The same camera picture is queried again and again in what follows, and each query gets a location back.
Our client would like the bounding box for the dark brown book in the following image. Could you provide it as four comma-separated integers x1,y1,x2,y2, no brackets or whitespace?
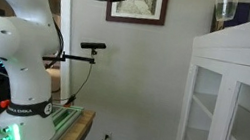
209,12,227,36

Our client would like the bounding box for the white door trim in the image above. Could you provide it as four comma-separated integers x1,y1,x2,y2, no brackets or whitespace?
40,0,86,106

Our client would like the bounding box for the dark framed street picture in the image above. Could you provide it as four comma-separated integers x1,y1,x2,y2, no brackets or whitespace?
102,0,169,31

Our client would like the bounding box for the white wall outlet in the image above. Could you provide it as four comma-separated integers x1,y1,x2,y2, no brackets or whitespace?
102,131,114,140

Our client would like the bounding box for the thin black camera cable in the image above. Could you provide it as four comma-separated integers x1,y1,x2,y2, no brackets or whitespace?
53,58,96,109

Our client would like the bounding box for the red round knob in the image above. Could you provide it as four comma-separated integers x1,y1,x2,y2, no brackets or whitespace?
0,98,12,110

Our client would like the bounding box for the blue hardcover book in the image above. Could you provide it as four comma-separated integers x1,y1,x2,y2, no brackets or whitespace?
223,0,250,33

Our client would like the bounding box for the aluminium mounting frame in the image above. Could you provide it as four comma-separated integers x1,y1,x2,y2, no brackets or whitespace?
0,94,86,140

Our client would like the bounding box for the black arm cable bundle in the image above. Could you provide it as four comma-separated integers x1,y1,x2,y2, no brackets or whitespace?
43,17,70,73

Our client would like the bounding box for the black stereo camera bar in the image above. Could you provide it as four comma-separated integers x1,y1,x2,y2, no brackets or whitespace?
79,39,108,53

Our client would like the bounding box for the white glass-door cabinet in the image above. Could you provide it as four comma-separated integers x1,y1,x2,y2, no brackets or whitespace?
174,0,250,140

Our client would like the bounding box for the red cable clamp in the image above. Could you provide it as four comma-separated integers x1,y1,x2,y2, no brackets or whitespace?
63,94,77,110

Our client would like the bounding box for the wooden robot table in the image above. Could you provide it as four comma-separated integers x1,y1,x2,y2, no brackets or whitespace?
52,104,97,140

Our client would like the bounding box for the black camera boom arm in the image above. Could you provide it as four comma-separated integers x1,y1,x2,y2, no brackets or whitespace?
41,41,99,69

